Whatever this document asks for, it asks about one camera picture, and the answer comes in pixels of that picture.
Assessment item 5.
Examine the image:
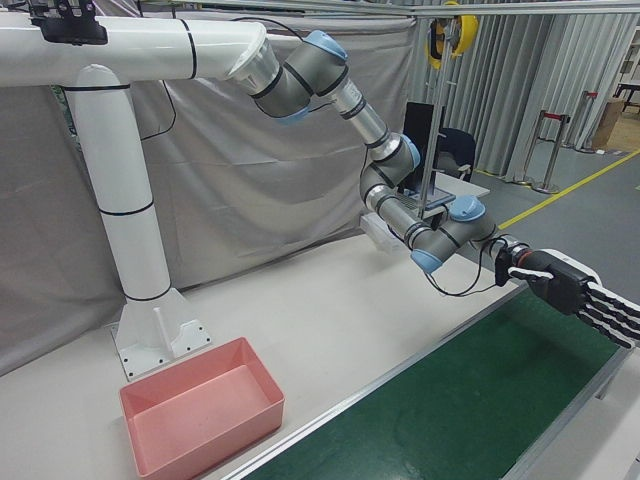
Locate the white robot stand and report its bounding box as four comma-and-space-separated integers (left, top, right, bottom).
0, 13, 269, 382

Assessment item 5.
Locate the grey blue laptop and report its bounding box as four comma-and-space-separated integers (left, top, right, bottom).
394, 192, 457, 214

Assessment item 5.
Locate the dark blue office chair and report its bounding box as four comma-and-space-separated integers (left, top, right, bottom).
435, 127, 477, 182

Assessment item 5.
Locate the green belt conveyor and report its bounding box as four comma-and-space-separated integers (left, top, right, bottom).
197, 279, 640, 480

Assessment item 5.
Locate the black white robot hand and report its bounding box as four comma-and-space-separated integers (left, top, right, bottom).
507, 244, 640, 352

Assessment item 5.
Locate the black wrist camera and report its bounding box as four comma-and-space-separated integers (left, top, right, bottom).
493, 249, 515, 289

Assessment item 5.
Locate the black overhead camera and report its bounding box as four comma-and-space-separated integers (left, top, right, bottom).
27, 0, 109, 47

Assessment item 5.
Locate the white desk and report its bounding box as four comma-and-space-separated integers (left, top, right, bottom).
394, 172, 491, 224

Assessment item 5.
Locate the brown cardboard box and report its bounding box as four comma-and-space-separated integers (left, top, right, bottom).
592, 98, 627, 152

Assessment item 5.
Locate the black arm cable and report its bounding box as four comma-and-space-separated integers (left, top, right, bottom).
418, 234, 506, 297

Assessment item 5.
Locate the yellow black hanging reel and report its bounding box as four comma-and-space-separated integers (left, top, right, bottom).
424, 13, 480, 71

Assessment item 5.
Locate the black flat monitor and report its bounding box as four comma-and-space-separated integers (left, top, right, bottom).
402, 101, 437, 197

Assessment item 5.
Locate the pink plastic basket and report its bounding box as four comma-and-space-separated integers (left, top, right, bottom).
118, 336, 286, 479

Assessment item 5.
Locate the grey pleated partition curtain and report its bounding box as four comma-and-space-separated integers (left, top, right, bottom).
414, 13, 639, 184

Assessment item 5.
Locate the silver stanchion post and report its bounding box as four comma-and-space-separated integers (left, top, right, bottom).
532, 114, 572, 195
579, 89, 601, 155
514, 109, 549, 187

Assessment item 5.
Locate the grey fabric backdrop curtain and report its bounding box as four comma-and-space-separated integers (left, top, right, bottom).
0, 0, 417, 377

